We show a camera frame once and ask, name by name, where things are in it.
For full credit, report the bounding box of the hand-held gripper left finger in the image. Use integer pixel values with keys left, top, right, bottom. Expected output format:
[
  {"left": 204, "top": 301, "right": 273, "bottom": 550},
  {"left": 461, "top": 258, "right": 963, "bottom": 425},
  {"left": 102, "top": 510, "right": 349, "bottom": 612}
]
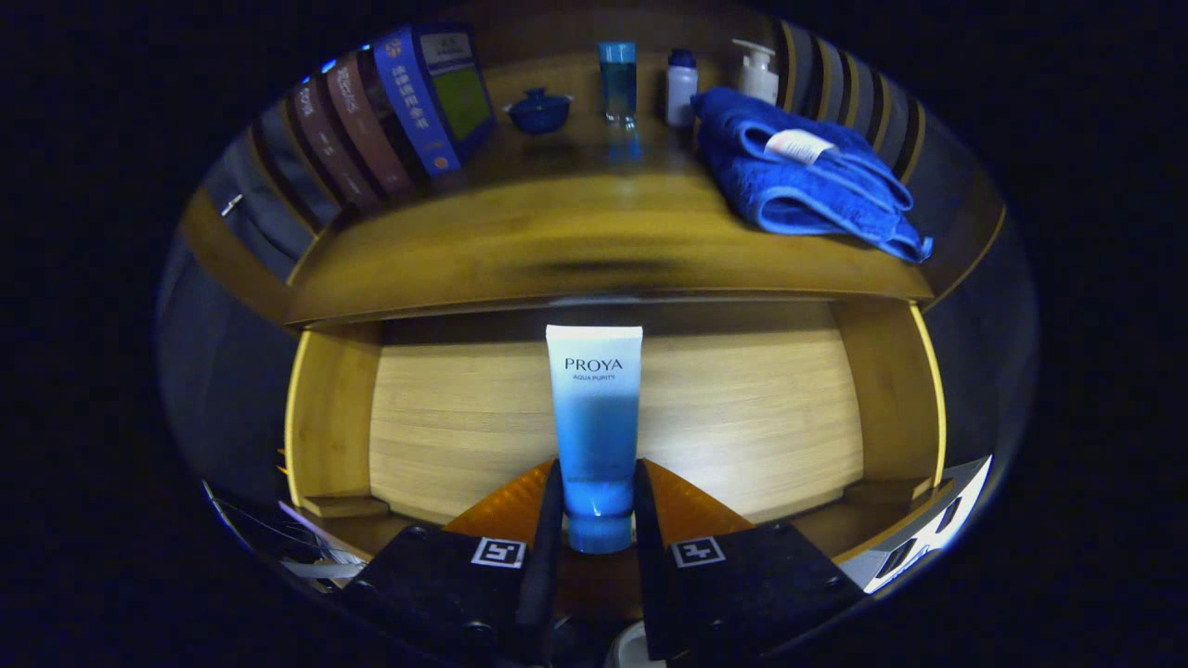
[{"left": 339, "top": 459, "right": 565, "bottom": 664}]

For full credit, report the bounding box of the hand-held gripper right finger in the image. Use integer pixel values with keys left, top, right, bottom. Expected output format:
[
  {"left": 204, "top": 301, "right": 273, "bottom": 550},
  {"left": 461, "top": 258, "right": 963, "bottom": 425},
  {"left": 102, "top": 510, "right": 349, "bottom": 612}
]
[{"left": 634, "top": 457, "right": 869, "bottom": 662}]

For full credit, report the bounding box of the blue and white cosmetic tube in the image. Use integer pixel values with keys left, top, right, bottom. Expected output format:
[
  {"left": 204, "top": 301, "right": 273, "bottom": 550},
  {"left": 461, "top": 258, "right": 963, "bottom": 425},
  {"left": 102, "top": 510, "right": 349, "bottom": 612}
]
[{"left": 546, "top": 325, "right": 644, "bottom": 555}]

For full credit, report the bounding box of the wooden drawer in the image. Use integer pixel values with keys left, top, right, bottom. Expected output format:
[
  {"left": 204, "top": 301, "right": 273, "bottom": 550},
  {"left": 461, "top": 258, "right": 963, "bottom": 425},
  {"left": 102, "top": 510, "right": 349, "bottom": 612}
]
[{"left": 283, "top": 297, "right": 948, "bottom": 623}]

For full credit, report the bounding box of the wooden countertop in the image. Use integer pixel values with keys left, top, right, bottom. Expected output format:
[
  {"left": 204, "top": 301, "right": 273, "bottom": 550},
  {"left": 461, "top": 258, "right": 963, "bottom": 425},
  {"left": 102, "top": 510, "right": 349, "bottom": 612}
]
[{"left": 283, "top": 121, "right": 934, "bottom": 326}]

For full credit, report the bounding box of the wooden cabinet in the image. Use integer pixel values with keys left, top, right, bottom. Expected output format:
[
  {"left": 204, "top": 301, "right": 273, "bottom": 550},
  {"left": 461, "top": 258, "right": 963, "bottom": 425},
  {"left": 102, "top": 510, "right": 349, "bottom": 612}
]
[{"left": 181, "top": 0, "right": 1008, "bottom": 326}]

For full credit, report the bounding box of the white slotted device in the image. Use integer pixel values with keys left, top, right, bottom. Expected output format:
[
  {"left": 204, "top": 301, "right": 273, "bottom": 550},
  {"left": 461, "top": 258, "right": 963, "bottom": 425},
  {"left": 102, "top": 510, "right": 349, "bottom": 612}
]
[{"left": 840, "top": 455, "right": 994, "bottom": 595}]

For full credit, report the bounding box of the blue towel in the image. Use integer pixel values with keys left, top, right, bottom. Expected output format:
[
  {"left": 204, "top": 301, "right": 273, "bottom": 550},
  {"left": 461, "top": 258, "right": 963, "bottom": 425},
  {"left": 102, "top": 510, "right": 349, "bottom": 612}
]
[{"left": 691, "top": 86, "right": 935, "bottom": 264}]

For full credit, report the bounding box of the dark blue lidded teacup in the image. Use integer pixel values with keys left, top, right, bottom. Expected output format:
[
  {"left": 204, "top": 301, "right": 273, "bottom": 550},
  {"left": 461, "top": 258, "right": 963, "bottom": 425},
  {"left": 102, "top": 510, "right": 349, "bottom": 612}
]
[{"left": 506, "top": 87, "right": 574, "bottom": 135}]

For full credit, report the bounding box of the white bottle with blue cap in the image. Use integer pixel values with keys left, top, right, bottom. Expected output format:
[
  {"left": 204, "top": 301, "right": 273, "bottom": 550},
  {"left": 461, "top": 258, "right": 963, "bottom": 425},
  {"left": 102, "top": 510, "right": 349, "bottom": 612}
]
[{"left": 665, "top": 48, "right": 699, "bottom": 128}]

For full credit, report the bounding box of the dark brown book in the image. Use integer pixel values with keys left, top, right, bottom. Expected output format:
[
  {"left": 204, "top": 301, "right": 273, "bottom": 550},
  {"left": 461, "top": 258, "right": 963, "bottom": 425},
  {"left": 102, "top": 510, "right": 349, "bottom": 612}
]
[{"left": 290, "top": 79, "right": 381, "bottom": 210}]

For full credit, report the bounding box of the reddish brown book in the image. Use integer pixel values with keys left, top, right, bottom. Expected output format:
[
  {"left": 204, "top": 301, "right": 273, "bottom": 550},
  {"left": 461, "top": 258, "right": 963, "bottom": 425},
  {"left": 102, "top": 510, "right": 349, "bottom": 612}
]
[{"left": 325, "top": 51, "right": 419, "bottom": 198}]

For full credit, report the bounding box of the blue book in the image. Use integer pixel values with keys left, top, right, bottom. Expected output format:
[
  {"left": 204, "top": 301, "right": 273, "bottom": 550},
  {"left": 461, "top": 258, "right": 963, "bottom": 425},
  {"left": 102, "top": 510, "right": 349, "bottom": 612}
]
[{"left": 373, "top": 23, "right": 496, "bottom": 179}]

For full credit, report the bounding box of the teal glass bottle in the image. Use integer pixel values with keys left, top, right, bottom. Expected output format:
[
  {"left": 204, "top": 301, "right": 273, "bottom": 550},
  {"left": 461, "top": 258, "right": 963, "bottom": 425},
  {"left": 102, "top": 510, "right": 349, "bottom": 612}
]
[{"left": 597, "top": 41, "right": 639, "bottom": 128}]

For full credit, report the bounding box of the white pump bottle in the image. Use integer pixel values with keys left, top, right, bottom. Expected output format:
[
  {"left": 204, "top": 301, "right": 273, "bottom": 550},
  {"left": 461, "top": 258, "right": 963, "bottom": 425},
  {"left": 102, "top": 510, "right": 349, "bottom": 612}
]
[{"left": 730, "top": 38, "right": 781, "bottom": 106}]

